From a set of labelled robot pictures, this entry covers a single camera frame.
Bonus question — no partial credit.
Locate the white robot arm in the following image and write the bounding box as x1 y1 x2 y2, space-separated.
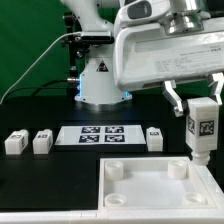
60 0 224 116

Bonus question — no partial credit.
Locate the white square tabletop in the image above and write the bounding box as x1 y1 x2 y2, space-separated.
98 157 224 210

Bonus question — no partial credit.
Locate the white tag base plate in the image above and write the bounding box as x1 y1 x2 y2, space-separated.
55 125 145 146

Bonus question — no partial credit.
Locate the black camera stand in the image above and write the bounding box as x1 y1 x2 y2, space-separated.
61 12 90 99

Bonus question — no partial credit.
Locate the black cable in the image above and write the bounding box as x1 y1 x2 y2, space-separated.
2 78 81 101

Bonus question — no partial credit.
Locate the white corner fence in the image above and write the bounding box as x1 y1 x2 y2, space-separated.
0 159 224 224

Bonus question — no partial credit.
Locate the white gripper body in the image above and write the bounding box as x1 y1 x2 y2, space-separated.
113 23 224 91

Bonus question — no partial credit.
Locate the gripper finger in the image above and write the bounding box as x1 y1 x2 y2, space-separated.
208 72 224 106
162 80 186 117

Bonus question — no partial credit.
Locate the white cable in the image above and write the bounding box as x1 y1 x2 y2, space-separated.
0 31 83 105

